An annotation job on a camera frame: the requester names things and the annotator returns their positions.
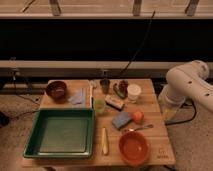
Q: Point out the blue folded cloth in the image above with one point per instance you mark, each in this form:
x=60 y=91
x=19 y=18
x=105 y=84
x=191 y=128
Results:
x=79 y=97

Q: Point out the white plastic spoon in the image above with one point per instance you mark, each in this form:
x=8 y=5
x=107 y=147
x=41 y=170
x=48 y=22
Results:
x=92 y=86

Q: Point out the dark red small object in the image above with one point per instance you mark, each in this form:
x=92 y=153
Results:
x=123 y=85

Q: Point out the metal spoon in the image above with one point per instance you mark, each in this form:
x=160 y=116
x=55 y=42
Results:
x=139 y=128

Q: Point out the orange fruit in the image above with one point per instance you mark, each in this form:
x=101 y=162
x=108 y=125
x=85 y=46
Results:
x=137 y=116

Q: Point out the light green cup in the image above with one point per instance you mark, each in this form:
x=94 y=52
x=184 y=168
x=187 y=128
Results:
x=99 y=106

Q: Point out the blue yellow sponge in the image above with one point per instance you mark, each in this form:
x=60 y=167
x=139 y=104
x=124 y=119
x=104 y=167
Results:
x=121 y=120

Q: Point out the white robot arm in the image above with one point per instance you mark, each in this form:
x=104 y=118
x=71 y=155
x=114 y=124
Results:
x=186 y=81

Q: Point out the green toy vegetable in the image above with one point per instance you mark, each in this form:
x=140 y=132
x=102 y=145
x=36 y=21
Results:
x=118 y=92

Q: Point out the green plastic tray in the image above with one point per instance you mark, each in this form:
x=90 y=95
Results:
x=61 y=133

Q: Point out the black white eraser block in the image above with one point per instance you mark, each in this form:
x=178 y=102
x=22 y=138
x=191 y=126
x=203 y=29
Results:
x=114 y=102

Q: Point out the dark grey cup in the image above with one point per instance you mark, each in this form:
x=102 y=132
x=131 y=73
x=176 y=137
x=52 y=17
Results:
x=105 y=85

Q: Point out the white cup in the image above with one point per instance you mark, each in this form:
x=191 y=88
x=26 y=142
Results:
x=134 y=92

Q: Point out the dark red bowl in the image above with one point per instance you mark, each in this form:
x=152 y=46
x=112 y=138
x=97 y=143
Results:
x=56 y=90

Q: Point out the orange plastic bowl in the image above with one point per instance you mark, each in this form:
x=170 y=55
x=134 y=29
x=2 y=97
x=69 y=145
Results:
x=134 y=148

